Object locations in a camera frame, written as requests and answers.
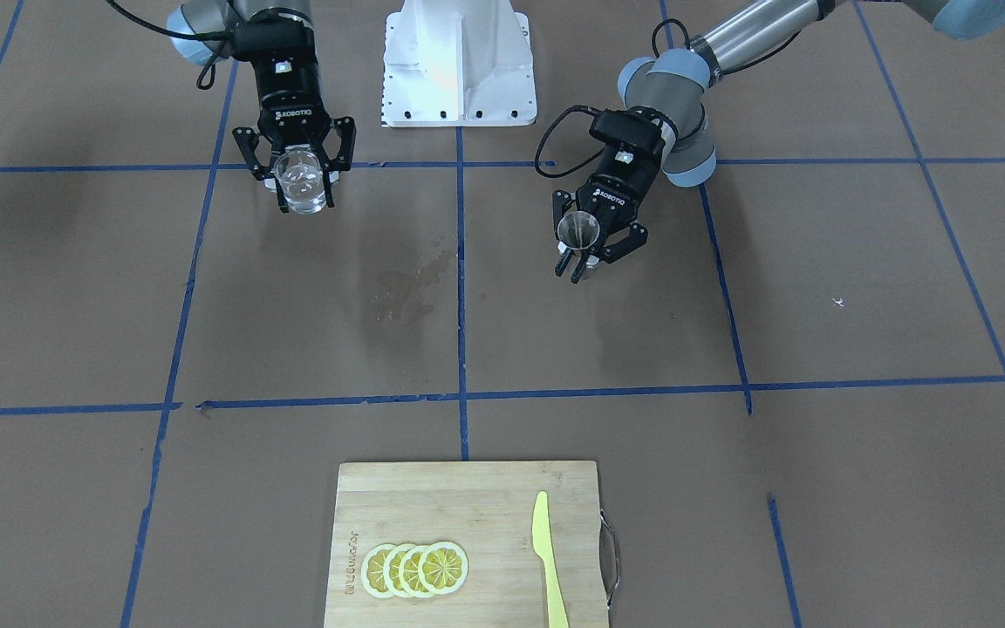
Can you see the bamboo cutting board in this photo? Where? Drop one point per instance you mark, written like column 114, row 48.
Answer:
column 486, row 508

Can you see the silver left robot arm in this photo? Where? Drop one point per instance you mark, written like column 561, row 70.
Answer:
column 674, row 81

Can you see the yellow plastic knife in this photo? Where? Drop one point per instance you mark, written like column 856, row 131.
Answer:
column 544, row 550

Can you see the lemon slice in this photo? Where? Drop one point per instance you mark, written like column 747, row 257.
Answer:
column 411, row 572
column 392, row 570
column 374, row 571

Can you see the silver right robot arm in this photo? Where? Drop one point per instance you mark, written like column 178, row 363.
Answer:
column 201, row 31

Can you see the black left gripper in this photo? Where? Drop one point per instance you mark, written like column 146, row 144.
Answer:
column 609, row 187

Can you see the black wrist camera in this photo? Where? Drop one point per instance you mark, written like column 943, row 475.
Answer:
column 641, row 130
column 272, row 40

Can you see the clear glass cup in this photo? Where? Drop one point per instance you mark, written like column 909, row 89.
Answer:
column 300, row 181

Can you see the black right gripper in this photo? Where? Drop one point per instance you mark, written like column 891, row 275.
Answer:
column 290, row 103

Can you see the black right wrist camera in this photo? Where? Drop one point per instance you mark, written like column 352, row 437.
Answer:
column 272, row 40

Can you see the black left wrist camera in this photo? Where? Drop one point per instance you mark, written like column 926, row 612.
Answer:
column 641, row 130

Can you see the lemon slice nearest knife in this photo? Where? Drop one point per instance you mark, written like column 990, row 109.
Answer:
column 443, row 568

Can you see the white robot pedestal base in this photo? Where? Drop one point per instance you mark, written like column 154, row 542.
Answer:
column 458, row 63

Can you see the steel jigger measuring cup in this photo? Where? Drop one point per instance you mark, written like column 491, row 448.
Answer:
column 577, row 232

